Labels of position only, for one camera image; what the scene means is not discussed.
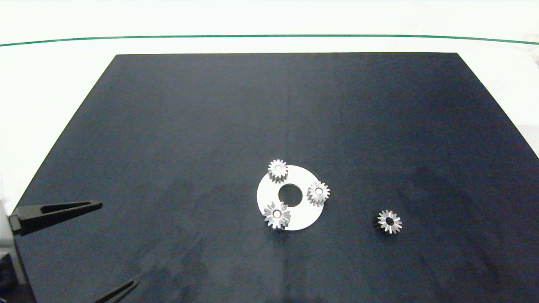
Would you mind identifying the small steel gear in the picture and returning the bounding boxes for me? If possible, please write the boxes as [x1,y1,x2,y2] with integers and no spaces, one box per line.
[268,159,289,185]
[374,210,403,235]
[307,181,331,207]

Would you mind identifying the dark rectangular mat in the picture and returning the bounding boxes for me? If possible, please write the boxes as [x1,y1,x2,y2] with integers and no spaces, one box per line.
[9,53,539,303]

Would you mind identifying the round white plate with pins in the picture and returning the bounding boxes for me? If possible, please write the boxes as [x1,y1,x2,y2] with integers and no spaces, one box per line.
[256,165,328,231]

